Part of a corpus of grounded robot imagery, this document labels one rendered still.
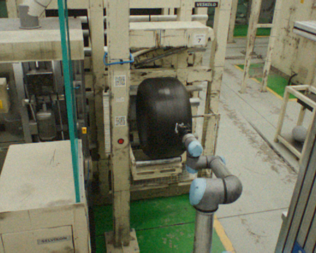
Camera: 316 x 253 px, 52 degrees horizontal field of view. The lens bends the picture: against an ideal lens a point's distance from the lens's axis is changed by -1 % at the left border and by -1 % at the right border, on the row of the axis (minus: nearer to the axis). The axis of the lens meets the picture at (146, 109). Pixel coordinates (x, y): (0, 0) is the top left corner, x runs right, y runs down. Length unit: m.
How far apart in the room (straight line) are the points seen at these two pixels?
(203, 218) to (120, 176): 1.07
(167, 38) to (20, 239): 1.56
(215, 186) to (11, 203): 0.89
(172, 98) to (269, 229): 1.74
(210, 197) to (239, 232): 1.78
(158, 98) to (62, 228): 1.00
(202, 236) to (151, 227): 1.59
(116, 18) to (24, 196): 1.10
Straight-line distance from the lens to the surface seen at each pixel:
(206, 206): 1.50
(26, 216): 1.56
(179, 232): 3.14
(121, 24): 2.02
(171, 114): 2.10
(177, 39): 2.39
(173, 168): 2.41
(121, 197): 2.61
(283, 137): 4.61
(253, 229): 3.32
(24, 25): 2.31
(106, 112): 2.20
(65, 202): 1.53
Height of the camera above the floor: 2.26
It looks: 26 degrees down
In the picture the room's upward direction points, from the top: 1 degrees clockwise
